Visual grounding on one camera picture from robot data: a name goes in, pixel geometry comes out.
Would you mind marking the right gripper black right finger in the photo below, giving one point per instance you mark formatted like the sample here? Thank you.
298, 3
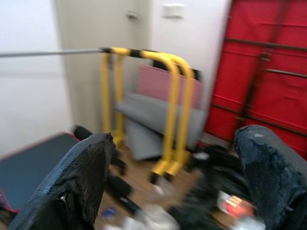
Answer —
275, 179

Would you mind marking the plain black red-trimmed bench pad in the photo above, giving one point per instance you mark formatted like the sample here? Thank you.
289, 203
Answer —
28, 167

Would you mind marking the black trash bag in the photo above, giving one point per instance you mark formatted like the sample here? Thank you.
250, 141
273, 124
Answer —
216, 167

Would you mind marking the red folded table black frame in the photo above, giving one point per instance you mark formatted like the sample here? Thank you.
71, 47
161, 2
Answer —
251, 72

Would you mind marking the yellow tubular metal frame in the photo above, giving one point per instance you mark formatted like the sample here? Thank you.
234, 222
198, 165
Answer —
172, 95

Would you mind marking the small blue object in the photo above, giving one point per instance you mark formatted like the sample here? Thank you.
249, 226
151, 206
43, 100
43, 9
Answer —
108, 212

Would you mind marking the grey rolled mat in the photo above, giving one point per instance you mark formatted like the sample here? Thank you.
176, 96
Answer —
144, 115

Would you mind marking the clear crumpled plastic bag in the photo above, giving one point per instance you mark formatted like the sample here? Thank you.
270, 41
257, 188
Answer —
151, 218

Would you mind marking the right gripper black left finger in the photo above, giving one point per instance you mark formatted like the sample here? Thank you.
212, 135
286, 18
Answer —
72, 182

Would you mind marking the beige door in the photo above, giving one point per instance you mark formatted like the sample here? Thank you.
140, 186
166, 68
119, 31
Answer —
84, 28

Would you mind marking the pink foam puzzle mat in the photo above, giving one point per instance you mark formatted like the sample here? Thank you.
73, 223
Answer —
156, 81

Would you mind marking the orange white wrapper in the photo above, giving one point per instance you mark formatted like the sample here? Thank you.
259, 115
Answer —
236, 202

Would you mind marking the white light switch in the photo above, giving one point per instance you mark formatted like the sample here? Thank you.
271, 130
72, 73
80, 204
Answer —
173, 11

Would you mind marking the grey metal clothes rack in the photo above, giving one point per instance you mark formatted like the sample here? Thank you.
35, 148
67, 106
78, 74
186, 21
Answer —
48, 53

